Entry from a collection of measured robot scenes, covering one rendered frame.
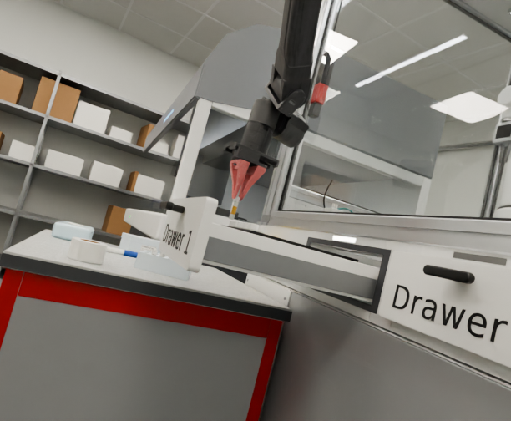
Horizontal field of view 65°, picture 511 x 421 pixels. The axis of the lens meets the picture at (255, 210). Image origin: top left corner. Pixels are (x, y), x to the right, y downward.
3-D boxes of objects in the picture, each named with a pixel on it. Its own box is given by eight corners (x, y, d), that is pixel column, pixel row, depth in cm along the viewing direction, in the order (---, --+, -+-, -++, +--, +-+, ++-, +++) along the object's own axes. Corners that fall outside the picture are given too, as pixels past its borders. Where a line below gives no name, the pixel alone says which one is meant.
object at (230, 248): (199, 262, 59) (209, 221, 60) (169, 245, 83) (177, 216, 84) (407, 310, 73) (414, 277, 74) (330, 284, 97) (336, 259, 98)
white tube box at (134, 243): (126, 252, 120) (131, 235, 121) (118, 247, 127) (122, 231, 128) (165, 260, 128) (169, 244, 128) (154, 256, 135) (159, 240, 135)
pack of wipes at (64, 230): (86, 245, 112) (91, 229, 112) (49, 236, 109) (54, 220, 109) (91, 241, 126) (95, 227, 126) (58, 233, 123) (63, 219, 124)
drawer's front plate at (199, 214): (187, 271, 57) (207, 196, 58) (158, 249, 84) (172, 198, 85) (199, 274, 57) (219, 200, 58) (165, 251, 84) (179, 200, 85)
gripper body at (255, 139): (277, 169, 80) (289, 134, 80) (231, 149, 76) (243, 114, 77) (265, 171, 86) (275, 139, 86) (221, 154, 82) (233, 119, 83)
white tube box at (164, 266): (134, 267, 91) (138, 251, 91) (141, 265, 100) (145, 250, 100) (187, 281, 92) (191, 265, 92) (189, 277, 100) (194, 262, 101)
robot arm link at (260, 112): (250, 94, 82) (269, 93, 78) (273, 109, 87) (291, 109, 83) (240, 126, 82) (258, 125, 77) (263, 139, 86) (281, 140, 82)
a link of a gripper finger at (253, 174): (255, 205, 78) (270, 159, 79) (221, 192, 76) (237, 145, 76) (243, 204, 84) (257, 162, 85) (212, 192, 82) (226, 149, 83)
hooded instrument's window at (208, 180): (164, 213, 151) (196, 99, 155) (128, 208, 317) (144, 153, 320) (398, 276, 192) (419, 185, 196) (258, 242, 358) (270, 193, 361)
